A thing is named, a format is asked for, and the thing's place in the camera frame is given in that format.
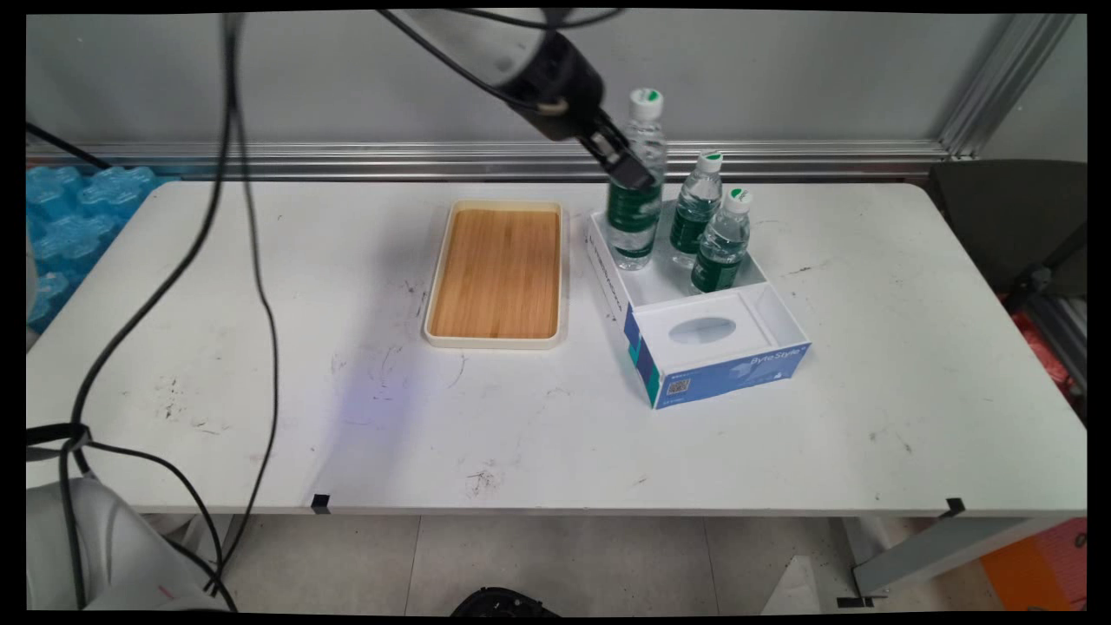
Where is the slanted aluminium frame post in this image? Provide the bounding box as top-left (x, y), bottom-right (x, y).
top-left (936, 13), bottom-right (1079, 162)

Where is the white and blue cardboard box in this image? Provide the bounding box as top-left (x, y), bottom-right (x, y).
top-left (583, 205), bottom-right (813, 411)

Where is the bamboo tray with white rim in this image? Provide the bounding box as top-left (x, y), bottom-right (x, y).
top-left (423, 201), bottom-right (571, 351)

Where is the horizontal aluminium frame rail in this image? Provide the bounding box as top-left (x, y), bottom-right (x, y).
top-left (26, 139), bottom-right (954, 184)

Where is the thin black cable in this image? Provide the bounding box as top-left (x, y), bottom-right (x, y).
top-left (82, 78), bottom-right (280, 611)

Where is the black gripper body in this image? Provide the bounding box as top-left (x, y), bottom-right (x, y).
top-left (496, 30), bottom-right (613, 147)

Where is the blue wrapped bottle pack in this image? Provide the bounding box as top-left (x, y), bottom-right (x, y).
top-left (26, 163), bottom-right (170, 332)

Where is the red patterned bag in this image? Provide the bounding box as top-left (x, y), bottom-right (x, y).
top-left (998, 293), bottom-right (1081, 405)

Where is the dark grey chair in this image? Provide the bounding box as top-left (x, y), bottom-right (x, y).
top-left (922, 160), bottom-right (1088, 298)

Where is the grey table leg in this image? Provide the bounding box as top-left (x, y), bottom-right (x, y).
top-left (139, 513), bottom-right (235, 597)
top-left (838, 516), bottom-right (1064, 609)

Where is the black round object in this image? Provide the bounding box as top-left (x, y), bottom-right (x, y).
top-left (450, 587), bottom-right (562, 618)

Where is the orange box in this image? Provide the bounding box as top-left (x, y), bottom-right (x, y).
top-left (979, 519), bottom-right (1088, 612)

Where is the thick black cable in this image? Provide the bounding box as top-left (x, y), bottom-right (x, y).
top-left (26, 13), bottom-right (244, 610)

